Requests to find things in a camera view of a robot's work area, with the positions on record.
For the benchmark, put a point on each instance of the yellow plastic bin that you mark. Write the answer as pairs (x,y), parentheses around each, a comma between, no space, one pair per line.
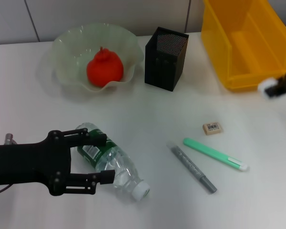
(248,47)

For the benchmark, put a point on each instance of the clear bottle with green label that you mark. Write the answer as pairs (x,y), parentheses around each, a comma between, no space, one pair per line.
(119,162)

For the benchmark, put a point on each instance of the beige eraser with barcode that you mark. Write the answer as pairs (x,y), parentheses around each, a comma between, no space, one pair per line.
(212,128)

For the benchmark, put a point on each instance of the grey marker pen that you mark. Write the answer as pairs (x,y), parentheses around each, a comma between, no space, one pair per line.
(190,164)

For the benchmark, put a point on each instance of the red-orange toy orange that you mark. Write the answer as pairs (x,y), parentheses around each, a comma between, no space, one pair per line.
(105,69)

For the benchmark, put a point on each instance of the black mesh pen holder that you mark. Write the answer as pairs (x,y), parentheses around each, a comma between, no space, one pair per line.
(162,69)

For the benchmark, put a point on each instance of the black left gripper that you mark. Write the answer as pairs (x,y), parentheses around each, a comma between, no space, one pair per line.
(26,164)

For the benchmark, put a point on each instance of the translucent wavy glass fruit bowl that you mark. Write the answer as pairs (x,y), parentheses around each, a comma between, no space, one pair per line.
(66,52)

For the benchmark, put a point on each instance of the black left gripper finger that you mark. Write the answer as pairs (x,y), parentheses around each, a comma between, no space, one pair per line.
(105,177)

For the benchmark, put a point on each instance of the mint green pen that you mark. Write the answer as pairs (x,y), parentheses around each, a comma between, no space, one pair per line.
(212,152)

